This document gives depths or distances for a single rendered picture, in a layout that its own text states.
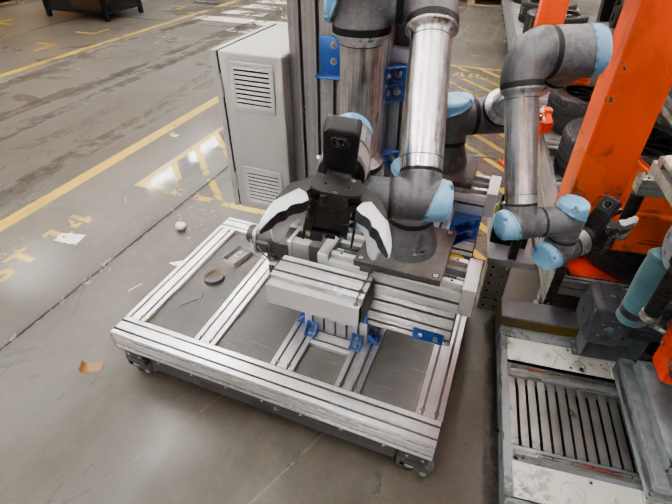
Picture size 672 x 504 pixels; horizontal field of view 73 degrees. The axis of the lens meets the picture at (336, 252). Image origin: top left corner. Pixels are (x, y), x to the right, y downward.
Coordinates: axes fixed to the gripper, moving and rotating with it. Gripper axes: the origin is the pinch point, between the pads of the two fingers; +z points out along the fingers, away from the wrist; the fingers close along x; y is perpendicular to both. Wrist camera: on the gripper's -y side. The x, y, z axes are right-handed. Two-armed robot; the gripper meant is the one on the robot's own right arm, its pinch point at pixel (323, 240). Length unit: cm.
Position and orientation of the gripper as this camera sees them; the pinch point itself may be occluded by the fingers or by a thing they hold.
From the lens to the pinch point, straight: 51.0
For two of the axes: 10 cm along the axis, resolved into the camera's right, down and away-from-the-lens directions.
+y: -1.4, 7.7, 6.3
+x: -9.8, -1.9, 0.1
